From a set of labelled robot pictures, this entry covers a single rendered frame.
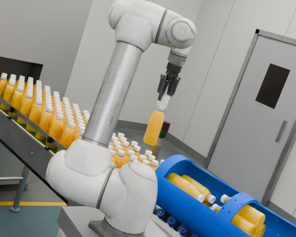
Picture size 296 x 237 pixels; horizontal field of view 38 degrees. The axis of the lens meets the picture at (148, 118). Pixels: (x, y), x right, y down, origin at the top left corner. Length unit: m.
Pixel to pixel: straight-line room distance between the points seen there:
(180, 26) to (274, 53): 4.67
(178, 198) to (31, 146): 1.14
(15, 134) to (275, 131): 3.80
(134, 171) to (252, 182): 4.67
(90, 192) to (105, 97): 0.33
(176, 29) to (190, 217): 0.90
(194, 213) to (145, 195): 0.56
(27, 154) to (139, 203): 1.48
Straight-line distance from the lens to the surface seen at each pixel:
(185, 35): 1.50
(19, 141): 2.91
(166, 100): 2.20
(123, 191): 1.44
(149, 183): 1.44
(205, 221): 1.94
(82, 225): 1.58
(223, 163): 6.38
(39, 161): 2.70
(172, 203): 2.05
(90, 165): 1.46
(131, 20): 1.53
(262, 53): 6.23
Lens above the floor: 1.81
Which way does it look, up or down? 12 degrees down
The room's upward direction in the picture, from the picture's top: 19 degrees clockwise
